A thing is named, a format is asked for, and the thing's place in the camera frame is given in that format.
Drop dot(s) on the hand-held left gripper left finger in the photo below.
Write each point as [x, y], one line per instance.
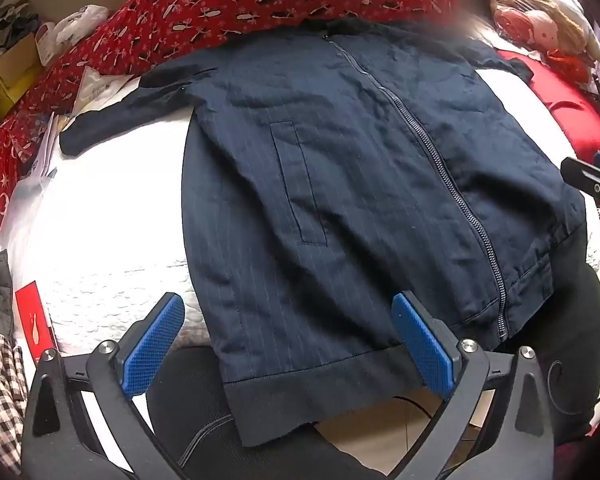
[152, 345]

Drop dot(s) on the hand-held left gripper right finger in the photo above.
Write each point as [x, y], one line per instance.
[425, 345]

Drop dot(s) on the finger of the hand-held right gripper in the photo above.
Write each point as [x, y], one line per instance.
[587, 177]

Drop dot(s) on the navy pinstriped zip jacket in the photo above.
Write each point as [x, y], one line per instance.
[360, 185]

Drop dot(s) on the red cushion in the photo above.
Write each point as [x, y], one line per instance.
[565, 105]

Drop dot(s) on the red card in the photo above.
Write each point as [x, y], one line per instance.
[35, 325]

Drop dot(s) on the white quilted bed cover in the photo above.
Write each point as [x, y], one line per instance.
[105, 235]

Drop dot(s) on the person's black-clad right leg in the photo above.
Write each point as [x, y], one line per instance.
[570, 320]

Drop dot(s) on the blond-haired pink plush doll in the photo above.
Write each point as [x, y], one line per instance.
[535, 25]

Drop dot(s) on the black and white checked cloth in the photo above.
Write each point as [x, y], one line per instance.
[0, 400]

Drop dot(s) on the pile of white papers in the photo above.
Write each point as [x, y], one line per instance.
[55, 140]

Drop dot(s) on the yellow cardboard box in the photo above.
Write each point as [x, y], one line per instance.
[10, 72]

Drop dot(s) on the white plastic bag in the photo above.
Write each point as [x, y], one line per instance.
[80, 22]

